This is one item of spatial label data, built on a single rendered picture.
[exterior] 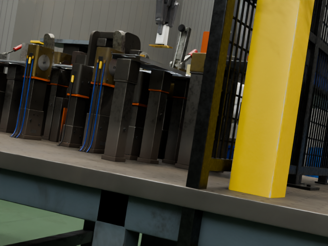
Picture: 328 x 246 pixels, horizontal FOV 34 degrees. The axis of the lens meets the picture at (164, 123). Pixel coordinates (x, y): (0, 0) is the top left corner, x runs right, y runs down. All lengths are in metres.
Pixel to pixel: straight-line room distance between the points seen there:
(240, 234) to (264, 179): 0.13
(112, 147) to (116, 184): 0.38
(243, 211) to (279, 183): 0.16
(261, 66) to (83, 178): 0.45
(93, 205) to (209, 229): 0.27
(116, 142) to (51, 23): 5.43
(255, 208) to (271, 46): 0.35
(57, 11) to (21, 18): 1.10
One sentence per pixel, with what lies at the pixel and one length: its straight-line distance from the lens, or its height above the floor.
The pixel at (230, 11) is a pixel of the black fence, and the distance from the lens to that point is 1.10.
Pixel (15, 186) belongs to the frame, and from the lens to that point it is 1.32.
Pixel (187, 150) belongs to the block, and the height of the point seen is 0.76.
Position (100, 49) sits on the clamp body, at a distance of 1.76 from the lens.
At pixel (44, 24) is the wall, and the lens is 6.74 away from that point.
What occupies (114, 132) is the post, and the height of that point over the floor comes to 0.78.
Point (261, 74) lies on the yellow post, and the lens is 1.16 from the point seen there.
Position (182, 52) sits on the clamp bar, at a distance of 2.04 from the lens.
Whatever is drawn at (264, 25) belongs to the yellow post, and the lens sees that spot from 1.18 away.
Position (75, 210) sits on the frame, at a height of 0.60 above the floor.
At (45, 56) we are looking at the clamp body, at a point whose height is 1.01.
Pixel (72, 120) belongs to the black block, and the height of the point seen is 0.79.
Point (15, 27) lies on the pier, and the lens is 5.88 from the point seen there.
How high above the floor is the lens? 0.80
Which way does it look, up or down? 1 degrees up
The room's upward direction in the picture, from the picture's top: 9 degrees clockwise
